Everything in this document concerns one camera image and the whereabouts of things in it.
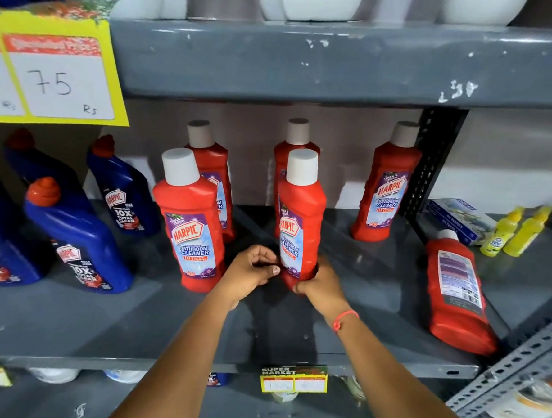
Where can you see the red cleaner bottle white cap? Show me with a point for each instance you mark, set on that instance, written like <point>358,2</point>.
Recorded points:
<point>213,158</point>
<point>284,155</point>
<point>189,220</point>
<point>302,203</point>
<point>386,194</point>
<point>460,292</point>

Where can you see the person's left hand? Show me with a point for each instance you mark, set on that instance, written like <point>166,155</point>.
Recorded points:
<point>244,272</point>

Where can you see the small yellow shelf price tag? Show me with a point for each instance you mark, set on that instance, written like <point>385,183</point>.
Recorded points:
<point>293,380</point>

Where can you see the clear bottle top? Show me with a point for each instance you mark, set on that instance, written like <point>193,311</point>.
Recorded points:
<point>356,388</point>

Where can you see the black perforated shelf post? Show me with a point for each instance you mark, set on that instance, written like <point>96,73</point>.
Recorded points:
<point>436,151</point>

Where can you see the large yellow price sign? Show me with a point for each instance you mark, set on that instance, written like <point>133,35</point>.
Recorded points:
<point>55,76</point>

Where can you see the white container orange label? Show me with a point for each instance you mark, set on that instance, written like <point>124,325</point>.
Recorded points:
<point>530,404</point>

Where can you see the person's right hand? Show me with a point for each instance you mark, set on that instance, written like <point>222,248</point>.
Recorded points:
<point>324,291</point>

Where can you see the blue and white box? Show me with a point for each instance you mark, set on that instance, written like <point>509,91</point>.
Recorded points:
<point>459,217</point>

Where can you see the small yellow bottle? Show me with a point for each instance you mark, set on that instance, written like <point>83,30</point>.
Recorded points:
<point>500,234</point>
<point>526,233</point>

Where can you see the grey metal shelf board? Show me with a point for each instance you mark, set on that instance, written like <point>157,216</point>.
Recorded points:
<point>313,64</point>
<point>87,316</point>
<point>528,287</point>

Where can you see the person's left forearm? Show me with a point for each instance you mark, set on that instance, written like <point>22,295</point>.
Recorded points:
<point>187,364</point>

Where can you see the grey perforated angle bar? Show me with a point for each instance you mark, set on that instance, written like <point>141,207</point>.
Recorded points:
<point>513,365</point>

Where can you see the person's right thumb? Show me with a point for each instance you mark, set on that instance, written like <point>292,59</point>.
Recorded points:
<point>305,286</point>

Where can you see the person's right forearm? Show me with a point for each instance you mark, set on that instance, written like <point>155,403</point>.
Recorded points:
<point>386,386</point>

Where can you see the person's left thumb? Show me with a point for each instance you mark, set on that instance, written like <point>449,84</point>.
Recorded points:
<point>267,271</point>

